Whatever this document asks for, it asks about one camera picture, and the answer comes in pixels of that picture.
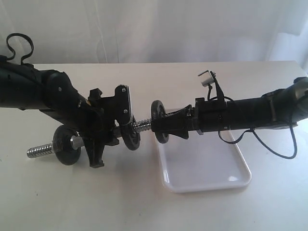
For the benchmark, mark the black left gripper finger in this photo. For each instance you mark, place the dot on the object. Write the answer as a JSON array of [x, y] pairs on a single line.
[[94, 149]]

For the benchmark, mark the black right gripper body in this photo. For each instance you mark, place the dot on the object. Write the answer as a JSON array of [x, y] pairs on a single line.
[[208, 116]]

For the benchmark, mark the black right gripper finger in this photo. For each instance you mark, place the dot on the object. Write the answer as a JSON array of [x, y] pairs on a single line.
[[179, 114], [177, 128]]

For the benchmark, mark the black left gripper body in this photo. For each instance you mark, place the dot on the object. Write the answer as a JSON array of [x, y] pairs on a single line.
[[95, 126]]

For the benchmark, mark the chrome threaded dumbbell bar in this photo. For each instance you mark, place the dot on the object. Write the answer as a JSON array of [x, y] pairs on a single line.
[[77, 142]]

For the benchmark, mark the black weight plate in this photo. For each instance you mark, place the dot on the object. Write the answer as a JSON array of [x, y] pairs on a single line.
[[157, 114]]

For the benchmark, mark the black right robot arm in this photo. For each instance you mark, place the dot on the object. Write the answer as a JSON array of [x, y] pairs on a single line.
[[273, 110]]

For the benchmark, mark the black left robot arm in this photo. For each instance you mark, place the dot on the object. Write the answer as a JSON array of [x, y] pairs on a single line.
[[51, 92]]

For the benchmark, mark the black plate on left end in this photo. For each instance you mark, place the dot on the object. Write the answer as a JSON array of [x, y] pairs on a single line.
[[62, 146]]

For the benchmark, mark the black plate on end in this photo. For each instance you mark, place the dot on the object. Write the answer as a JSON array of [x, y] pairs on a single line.
[[62, 146], [130, 137]]

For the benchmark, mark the black plate on right end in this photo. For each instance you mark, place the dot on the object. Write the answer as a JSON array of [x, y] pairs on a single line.
[[130, 137]]

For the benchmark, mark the white plastic tray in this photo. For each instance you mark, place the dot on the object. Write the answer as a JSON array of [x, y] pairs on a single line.
[[202, 163]]

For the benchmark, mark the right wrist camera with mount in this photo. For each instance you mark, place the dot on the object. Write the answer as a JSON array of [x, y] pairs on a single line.
[[208, 80]]

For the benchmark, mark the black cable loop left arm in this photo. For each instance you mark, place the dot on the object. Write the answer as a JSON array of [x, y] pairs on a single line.
[[20, 46]]

